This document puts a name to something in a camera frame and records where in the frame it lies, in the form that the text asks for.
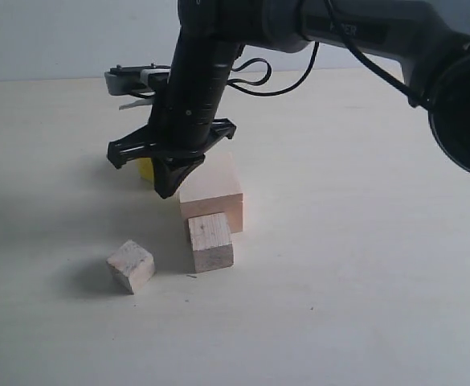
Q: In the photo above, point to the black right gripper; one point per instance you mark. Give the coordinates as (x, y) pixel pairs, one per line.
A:
(184, 109)

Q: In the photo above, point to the yellow painted wooden cube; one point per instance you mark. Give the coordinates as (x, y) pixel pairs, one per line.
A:
(145, 170)

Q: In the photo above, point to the large plain wooden cube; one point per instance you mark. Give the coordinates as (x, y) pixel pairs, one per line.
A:
(213, 187)

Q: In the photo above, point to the medium plain wooden cube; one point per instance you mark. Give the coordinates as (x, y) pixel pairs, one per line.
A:
(211, 243)

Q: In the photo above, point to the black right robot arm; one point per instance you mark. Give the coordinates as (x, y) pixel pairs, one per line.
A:
(421, 48)

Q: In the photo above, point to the small plain wooden cube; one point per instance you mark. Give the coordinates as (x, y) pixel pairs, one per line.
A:
(131, 266)

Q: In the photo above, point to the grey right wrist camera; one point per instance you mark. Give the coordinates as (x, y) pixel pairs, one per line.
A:
(122, 81)

